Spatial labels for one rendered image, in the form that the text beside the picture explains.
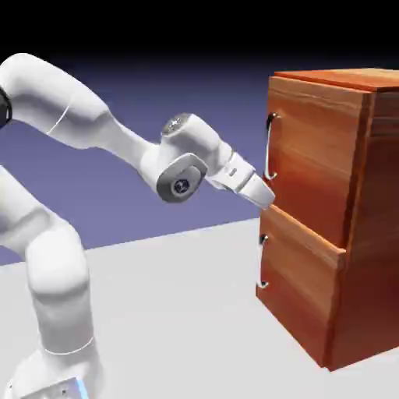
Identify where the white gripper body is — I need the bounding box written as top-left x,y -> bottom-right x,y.
238,173 -> 277,210

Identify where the large wooden cabinet door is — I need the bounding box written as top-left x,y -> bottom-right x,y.
267,76 -> 373,249

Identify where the long curved metal handle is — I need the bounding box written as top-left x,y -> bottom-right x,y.
263,112 -> 281,182

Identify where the reddish wooden cabinet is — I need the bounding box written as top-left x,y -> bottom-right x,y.
255,68 -> 399,373

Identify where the small wooden cabinet door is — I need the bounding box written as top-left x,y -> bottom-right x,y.
255,204 -> 347,369

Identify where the short curved metal handle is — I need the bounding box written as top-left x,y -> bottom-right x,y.
256,234 -> 270,290

